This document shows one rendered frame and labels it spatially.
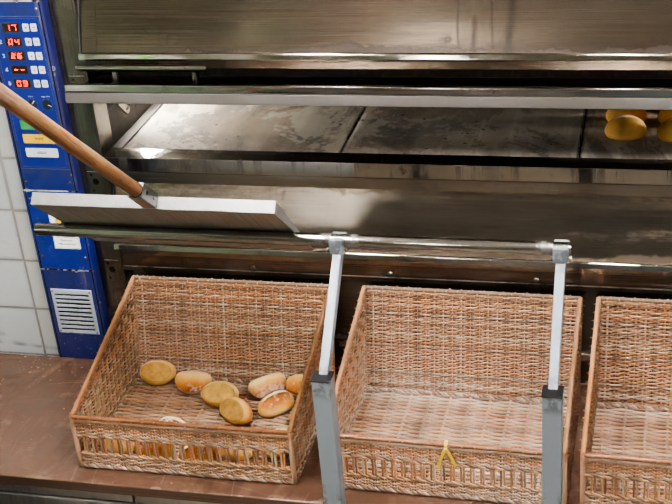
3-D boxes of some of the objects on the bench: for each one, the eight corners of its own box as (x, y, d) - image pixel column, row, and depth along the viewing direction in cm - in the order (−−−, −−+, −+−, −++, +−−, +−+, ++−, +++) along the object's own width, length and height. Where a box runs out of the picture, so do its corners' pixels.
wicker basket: (146, 359, 346) (130, 272, 333) (345, 371, 332) (336, 281, 319) (75, 469, 304) (54, 374, 291) (299, 488, 291) (287, 390, 278)
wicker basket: (367, 372, 331) (360, 281, 318) (584, 387, 317) (586, 293, 304) (322, 489, 290) (311, 390, 277) (569, 512, 276) (570, 409, 263)
